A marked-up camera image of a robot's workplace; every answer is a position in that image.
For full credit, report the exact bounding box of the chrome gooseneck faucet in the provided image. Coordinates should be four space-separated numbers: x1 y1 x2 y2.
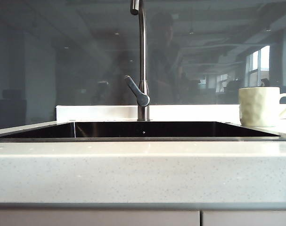
130 0 151 121

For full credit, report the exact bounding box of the black undermount sink basin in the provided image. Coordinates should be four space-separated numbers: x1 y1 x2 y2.
0 121 282 142

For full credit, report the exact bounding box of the wide grey cabinet door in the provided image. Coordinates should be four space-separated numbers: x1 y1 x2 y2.
0 210 201 226

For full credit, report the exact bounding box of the grey faucet lever handle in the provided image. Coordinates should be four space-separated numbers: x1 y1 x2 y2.
124 75 151 107

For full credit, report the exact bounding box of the white backsplash ledge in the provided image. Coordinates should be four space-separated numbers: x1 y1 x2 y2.
55 104 242 122

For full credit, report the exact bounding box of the pale green dimpled mug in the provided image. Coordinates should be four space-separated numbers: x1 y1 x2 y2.
238 86 286 128

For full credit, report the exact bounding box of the narrow grey cabinet door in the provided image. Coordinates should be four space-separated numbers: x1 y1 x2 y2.
202 210 286 226

